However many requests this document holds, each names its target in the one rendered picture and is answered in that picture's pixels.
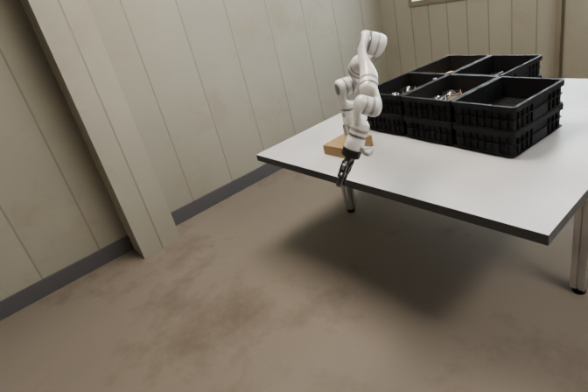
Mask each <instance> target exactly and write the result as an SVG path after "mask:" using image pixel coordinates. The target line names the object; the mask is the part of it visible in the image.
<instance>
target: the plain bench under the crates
mask: <svg viewBox="0 0 588 392"><path fill-rule="evenodd" d="M561 92H563V93H562V94H561V102H563V109H562V110H560V116H562V117H560V122H559V124H562V127H560V128H559V129H557V130H555V131H554V132H552V133H551V134H550V135H548V136H546V137H545V138H544V139H543V140H541V141H540V142H538V143H536V144H535V145H533V146H532V147H530V148H529V149H527V150H525V151H524V152H523V153H522V154H520V155H519V156H517V157H503V156H499V155H494V154H490V153H485V152H481V151H476V150H468V149H465V148H460V147H458V146H455V144H454V145H447V144H442V143H434V142H430V141H425V140H421V139H417V138H413V137H410V136H400V135H396V134H391V133H387V132H382V131H378V130H373V129H369V132H368V133H367V134H368V135H372V140H373V146H372V147H373V148H374V151H373V154H372V155H371V156H369V157H367V156H365V155H363V154H362V153H361V155H360V159H357V160H354V163H353V166H352V170H351V171H350V172H349V174H348V175H347V178H346V183H345V184H343V183H342V186H341V190H342V194H343V200H344V204H345V208H346V209H347V211H348V212H349V213H353V212H354V211H355V207H356V202H355V197H354V189H356V190H359V191H363V192H365V193H371V194H373V195H377V196H380V197H383V198H386V199H389V200H394V201H397V202H401V203H403V204H407V205H410V206H413V207H418V208H422V209H424V210H428V211H431V212H433V213H437V214H442V215H445V216H448V217H452V218H454V219H458V220H461V221H466V222H469V223H472V224H475V225H478V226H482V227H484V228H490V229H492V230H496V231H499V232H502V233H505V234H508V235H513V236H517V237H520V238H522V239H526V240H529V241H532V242H537V243H541V244H543V245H547V246H549V245H550V243H551V242H552V241H553V240H554V239H555V237H556V236H557V235H558V234H559V232H560V231H561V230H562V229H563V227H564V226H565V225H566V224H567V222H568V221H569V220H570V219H571V217H572V216H573V215H574V214H575V216H574V229H573V242H572V255H571V267H570V287H571V289H572V291H573V292H574V293H576V294H579V295H583V294H585V293H586V288H587V287H588V79H564V86H562V87H561ZM343 124H344V123H343V119H342V114H341V113H339V114H337V115H335V116H333V117H331V118H329V119H327V120H325V121H323V122H321V123H319V124H317V125H315V126H313V127H311V128H309V129H307V130H305V131H303V132H301V133H299V134H297V135H295V136H293V137H291V138H289V139H287V140H285V141H283V142H281V143H279V144H277V145H275V146H273V147H271V148H269V149H267V150H265V151H262V152H260V153H258V154H256V156H257V160H258V161H261V162H264V163H267V164H270V165H275V166H278V167H282V168H284V169H288V170H291V171H294V172H299V173H303V174H305V175H308V176H312V177H314V178H318V179H323V180H326V181H329V182H333V183H335V184H336V183H337V180H338V177H337V176H338V173H339V169H340V164H341V163H342V160H343V159H344V158H343V157H335V156H331V155H327V154H325V152H324V147H323V145H324V144H326V143H328V142H330V141H332V140H333V139H334V138H336V137H338V136H340V135H342V134H344V130H343V126H342V125H343Z"/></svg>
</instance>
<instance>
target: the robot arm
mask: <svg viewBox="0 0 588 392"><path fill-rule="evenodd" d="M386 45H387V37H386V36H385V35H384V34H382V33H379V32H376V31H367V30H364V31H362V32H361V33H360V36H359V38H358V43H357V53H358V54H357V55H356V56H354V57H353V58H352V60H351V61H350V63H349V65H348V68H347V72H348V74H349V76H347V77H344V78H341V79H338V80H336V81H335V82H334V87H335V92H336V95H337V98H338V102H339V106H340V110H341V114H342V119H343V123H344V124H343V125H342V126H343V130H344V134H345V139H346V140H345V142H344V145H343V148H342V151H341V154H342V155H343V156H345V157H346V158H345V159H343V160H342V163H341V164H340V168H339V173H338V176H337V177H338V180H337V183H336V186H337V187H341V186H342V183H343V184H345V183H346V180H347V175H348V174H349V172H350V171H351V170H352V166H353V164H354V160H357V159H360V157H361V153H362V154H363V155H365V156H367V157H369V156H371V155H372V154H373V151H374V148H373V147H370V146H364V145H365V141H366V138H367V135H368V132H369V128H370V125H369V123H367V122H365V121H363V120H361V115H365V116H371V117H377V116H378V115H379V114H380V113H381V112H382V99H381V97H380V94H379V90H378V74H377V72H376V69H375V67H374V65H373V64H374V63H375V61H376V60H377V59H378V58H379V57H380V56H381V55H382V53H383V52H384V50H385V48H386ZM358 89H359V91H360V94H359V95H358V96H357V97H356V98H355V99H354V100H347V98H346V96H348V95H351V94H354V93H355V92H356V91H357V90H358ZM341 173H342V175H341Z"/></svg>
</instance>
